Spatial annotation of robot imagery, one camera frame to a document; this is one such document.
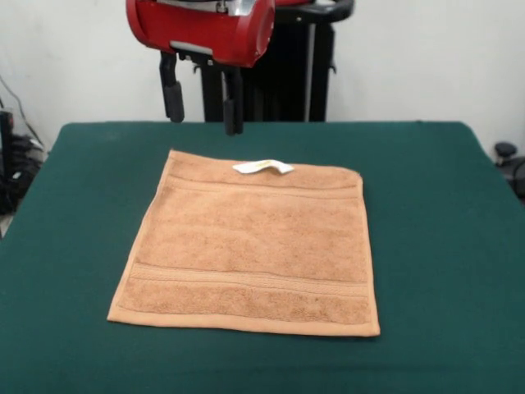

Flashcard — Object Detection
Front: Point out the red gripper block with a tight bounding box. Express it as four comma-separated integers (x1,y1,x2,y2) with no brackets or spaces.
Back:
126,0,276,137

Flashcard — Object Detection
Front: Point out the tan terry towel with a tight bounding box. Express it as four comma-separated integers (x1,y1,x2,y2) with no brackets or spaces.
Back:
106,149,381,338

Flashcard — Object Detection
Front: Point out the black box with red light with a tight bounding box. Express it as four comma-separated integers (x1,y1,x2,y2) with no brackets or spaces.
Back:
0,109,16,184

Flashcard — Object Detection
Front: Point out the dark green table cloth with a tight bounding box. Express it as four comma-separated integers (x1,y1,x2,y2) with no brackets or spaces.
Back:
0,121,525,394

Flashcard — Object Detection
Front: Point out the gray stand base black knob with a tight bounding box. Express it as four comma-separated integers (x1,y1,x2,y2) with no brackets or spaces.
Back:
493,141,525,194

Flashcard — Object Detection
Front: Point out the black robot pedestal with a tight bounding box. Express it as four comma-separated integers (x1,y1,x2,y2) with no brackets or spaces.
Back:
192,0,356,123

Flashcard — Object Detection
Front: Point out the black cable bundle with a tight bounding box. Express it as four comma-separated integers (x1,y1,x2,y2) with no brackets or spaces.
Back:
0,135,47,215

